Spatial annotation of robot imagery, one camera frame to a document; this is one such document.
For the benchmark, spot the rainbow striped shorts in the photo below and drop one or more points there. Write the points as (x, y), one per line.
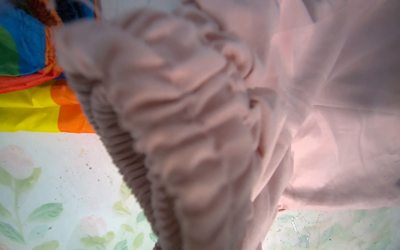
(35, 96)

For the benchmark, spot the pink shorts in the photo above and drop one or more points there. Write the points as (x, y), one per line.
(220, 114)

